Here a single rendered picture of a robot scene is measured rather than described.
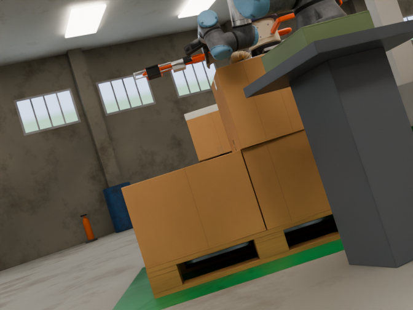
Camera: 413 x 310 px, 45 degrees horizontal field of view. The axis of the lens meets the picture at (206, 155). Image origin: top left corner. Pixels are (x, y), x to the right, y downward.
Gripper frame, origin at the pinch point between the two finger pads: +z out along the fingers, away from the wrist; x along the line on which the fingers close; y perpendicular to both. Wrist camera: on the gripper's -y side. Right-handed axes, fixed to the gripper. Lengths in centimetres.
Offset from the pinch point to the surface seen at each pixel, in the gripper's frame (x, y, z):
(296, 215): -91, 16, 3
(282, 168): -68, 16, -1
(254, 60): -16.6, 20.3, -14.2
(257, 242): -96, -6, 6
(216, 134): 4, 13, 154
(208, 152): -7, 1, 158
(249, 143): -52, 5, -6
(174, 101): 315, 36, 843
